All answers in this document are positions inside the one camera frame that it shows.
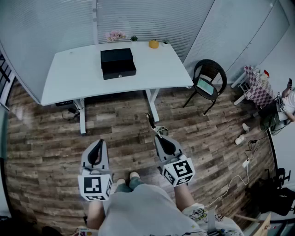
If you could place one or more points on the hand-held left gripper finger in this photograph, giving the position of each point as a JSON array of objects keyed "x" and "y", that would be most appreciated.
[
  {"x": 105, "y": 156},
  {"x": 86, "y": 153}
]

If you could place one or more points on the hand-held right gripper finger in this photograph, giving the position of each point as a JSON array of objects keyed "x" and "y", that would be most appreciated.
[
  {"x": 176, "y": 149},
  {"x": 159, "y": 149}
]

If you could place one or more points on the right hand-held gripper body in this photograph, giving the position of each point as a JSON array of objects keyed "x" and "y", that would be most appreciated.
[{"x": 181, "y": 169}]

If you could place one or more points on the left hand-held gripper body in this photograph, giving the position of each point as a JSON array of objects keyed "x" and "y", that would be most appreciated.
[{"x": 92, "y": 184}]

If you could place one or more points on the black box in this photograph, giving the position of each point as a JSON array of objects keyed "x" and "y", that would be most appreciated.
[{"x": 117, "y": 63}]

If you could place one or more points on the person's left forearm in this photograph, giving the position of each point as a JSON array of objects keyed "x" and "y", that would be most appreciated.
[{"x": 95, "y": 214}]

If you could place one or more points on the person's right forearm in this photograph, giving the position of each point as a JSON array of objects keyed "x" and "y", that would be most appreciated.
[{"x": 185, "y": 196}]

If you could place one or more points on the person's left shoe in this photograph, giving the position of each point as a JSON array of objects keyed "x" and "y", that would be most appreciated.
[{"x": 120, "y": 181}]

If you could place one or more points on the person's shoe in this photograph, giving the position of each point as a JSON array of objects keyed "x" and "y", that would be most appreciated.
[
  {"x": 134, "y": 175},
  {"x": 120, "y": 181}
]

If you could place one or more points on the person's right shoe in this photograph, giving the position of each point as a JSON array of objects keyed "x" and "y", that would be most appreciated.
[{"x": 134, "y": 175}]

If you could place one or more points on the white desk leg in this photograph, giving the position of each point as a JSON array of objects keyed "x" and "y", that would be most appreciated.
[
  {"x": 82, "y": 117},
  {"x": 153, "y": 106}
]

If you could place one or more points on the person's blue trousers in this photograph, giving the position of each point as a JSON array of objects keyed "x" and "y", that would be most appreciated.
[{"x": 132, "y": 184}]

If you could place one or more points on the person's cartoon printed shirt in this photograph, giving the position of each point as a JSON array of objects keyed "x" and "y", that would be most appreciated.
[{"x": 138, "y": 212}]

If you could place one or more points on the white power adapter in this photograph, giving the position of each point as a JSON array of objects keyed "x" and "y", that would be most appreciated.
[{"x": 246, "y": 163}]

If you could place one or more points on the green tablet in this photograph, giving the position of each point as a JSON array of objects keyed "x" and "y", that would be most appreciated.
[{"x": 205, "y": 86}]

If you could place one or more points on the black wicker chair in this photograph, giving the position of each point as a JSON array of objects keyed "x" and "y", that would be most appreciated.
[{"x": 219, "y": 73}]

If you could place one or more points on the white side table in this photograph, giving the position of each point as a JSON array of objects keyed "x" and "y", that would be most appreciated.
[{"x": 240, "y": 88}]

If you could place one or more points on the wooden stand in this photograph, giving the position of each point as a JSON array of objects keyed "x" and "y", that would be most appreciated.
[{"x": 262, "y": 224}]

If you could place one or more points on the black wheeled chair base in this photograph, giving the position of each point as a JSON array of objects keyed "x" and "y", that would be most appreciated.
[{"x": 276, "y": 196}]

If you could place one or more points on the pink checkered tablecloth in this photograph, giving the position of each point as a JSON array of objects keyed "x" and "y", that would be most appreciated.
[{"x": 260, "y": 90}]

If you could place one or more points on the yellow round toy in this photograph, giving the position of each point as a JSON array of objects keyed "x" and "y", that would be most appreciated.
[{"x": 153, "y": 44}]

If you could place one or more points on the small plant in white pot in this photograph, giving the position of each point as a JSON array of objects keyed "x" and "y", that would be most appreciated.
[{"x": 165, "y": 43}]

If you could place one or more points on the small green succulent plant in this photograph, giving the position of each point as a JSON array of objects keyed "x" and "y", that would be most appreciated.
[{"x": 133, "y": 38}]

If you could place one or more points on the black metal railing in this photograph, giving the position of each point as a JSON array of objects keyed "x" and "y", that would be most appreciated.
[{"x": 4, "y": 69}]

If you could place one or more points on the small red object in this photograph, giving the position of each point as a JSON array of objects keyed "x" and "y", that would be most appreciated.
[{"x": 266, "y": 73}]

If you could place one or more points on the pink flower bouquet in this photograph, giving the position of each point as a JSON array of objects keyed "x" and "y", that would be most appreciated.
[{"x": 115, "y": 35}]

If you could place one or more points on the white window blinds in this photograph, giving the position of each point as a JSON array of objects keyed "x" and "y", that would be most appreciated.
[
  {"x": 149, "y": 20},
  {"x": 46, "y": 34}
]

